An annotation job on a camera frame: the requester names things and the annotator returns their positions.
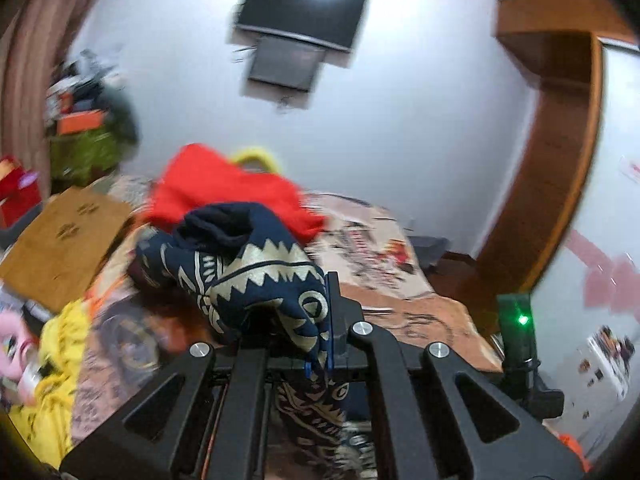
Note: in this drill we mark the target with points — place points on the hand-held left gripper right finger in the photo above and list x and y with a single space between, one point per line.
331 320

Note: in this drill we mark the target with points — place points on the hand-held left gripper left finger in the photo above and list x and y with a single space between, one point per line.
252 360

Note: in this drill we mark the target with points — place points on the navy patterned hoodie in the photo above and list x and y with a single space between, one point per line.
260 270

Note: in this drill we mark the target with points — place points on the printed blanket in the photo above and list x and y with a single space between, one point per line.
400 300

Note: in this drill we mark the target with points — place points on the dark cloth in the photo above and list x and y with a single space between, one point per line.
427 250

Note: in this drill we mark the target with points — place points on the red folded garment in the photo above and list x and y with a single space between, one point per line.
200 190

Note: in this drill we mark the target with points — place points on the wooden door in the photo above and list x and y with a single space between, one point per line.
560 160

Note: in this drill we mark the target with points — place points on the pink plush toy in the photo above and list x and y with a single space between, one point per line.
10 332

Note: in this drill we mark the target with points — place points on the green bag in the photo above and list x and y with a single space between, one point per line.
85 152

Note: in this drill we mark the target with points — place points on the red box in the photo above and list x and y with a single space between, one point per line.
15 190

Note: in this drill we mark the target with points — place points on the orange box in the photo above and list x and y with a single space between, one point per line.
80 122

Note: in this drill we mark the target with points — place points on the pink heart wall decoration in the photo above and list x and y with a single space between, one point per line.
610 280

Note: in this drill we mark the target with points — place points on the small dark wall screen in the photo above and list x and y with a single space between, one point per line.
285 62

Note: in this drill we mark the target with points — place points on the black wall television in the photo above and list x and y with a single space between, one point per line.
300 7

